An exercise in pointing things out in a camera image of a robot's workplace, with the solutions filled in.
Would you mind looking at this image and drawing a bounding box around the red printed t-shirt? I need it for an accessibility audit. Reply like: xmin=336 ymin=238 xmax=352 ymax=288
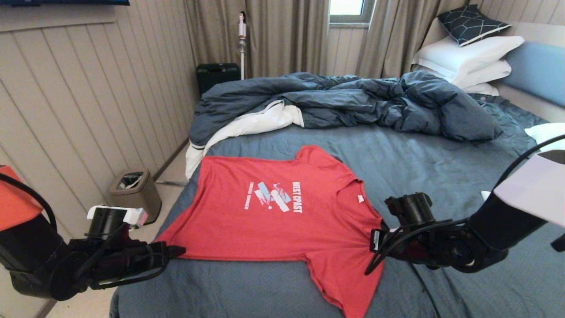
xmin=154 ymin=145 xmax=384 ymax=318

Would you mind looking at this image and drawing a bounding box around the taupe trash bin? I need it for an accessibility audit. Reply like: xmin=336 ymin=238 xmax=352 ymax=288
xmin=109 ymin=170 xmax=162 ymax=225

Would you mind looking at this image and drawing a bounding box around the black plastic bin liner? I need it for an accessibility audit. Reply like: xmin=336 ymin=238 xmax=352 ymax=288
xmin=119 ymin=173 xmax=144 ymax=190

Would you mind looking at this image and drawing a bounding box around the bed with blue sheet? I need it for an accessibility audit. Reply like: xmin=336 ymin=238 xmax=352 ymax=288
xmin=109 ymin=94 xmax=565 ymax=318

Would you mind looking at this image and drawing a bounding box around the dark blue crumpled duvet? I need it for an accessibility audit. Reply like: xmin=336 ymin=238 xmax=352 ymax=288
xmin=189 ymin=71 xmax=504 ymax=147

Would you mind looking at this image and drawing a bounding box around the white blanket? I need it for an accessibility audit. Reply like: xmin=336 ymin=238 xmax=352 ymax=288
xmin=185 ymin=101 xmax=305 ymax=179

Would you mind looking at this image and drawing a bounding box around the black suitcase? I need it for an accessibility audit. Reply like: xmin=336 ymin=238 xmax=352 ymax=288
xmin=196 ymin=63 xmax=241 ymax=96

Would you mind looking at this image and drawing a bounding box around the large white pillow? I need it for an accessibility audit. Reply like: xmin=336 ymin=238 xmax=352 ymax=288
xmin=413 ymin=36 xmax=525 ymax=81

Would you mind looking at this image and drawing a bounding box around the white stick vacuum cleaner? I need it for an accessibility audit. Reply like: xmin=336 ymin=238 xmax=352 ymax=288
xmin=238 ymin=12 xmax=247 ymax=80

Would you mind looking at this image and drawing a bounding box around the blue headboard cushion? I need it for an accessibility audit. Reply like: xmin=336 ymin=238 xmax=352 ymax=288
xmin=500 ymin=41 xmax=565 ymax=108

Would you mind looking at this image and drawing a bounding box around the dark geometric patterned cushion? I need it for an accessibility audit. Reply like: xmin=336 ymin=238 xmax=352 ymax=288
xmin=437 ymin=4 xmax=512 ymax=47

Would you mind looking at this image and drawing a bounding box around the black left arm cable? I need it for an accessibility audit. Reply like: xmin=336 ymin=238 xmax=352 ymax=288
xmin=0 ymin=172 xmax=58 ymax=232

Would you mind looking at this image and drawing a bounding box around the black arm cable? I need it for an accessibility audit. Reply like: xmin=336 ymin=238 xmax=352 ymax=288
xmin=0 ymin=172 xmax=58 ymax=232
xmin=365 ymin=135 xmax=565 ymax=276

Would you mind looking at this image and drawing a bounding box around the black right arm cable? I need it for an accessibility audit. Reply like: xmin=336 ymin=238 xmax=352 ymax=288
xmin=365 ymin=135 xmax=565 ymax=276

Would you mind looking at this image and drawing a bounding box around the window with grey frame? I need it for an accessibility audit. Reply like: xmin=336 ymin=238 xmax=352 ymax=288
xmin=328 ymin=0 xmax=375 ymax=28

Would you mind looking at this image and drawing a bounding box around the wall-mounted television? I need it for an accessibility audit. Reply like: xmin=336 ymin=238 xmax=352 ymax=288
xmin=0 ymin=0 xmax=130 ymax=7

